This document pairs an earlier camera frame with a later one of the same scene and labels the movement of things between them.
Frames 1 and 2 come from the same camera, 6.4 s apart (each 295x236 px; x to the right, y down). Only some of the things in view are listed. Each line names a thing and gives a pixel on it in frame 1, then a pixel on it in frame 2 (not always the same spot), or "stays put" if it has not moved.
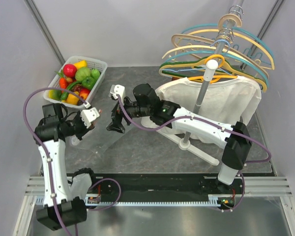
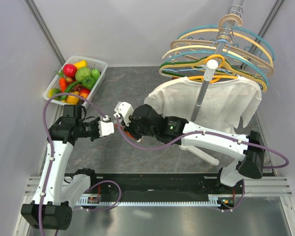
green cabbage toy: (82, 73) stays put
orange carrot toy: (63, 82) stays put
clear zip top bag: (98, 140) → (120, 128)
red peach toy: (84, 93) stays put
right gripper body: (117, 117) → (135, 130)
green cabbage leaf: (95, 73) stays put
